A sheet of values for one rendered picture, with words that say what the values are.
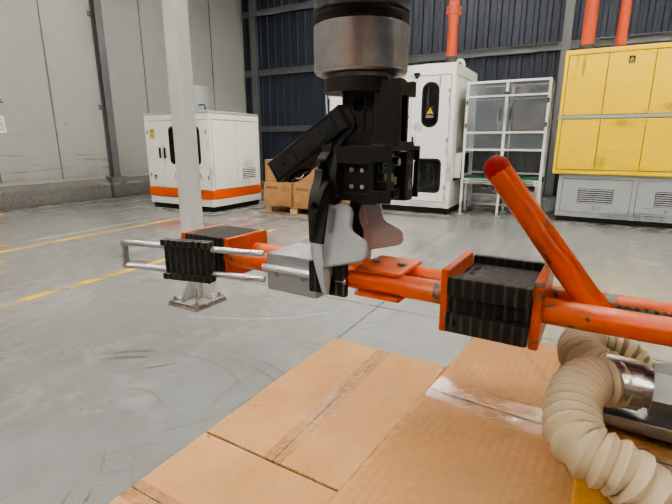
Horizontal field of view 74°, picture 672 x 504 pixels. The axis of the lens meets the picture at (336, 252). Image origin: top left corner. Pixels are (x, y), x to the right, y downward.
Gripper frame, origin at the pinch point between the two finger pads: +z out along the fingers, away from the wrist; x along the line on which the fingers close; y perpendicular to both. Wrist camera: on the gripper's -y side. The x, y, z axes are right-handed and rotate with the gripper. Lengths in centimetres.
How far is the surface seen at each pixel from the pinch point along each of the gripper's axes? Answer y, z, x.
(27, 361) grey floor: -245, 106, 63
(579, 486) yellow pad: 25.0, 10.7, -7.3
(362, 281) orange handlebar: 4.0, -0.5, -2.6
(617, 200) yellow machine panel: 35, 68, 731
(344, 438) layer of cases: -21, 52, 37
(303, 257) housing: -3.3, -1.9, -2.5
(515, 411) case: 18.8, 12.6, 3.4
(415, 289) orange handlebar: 9.7, -0.6, -2.5
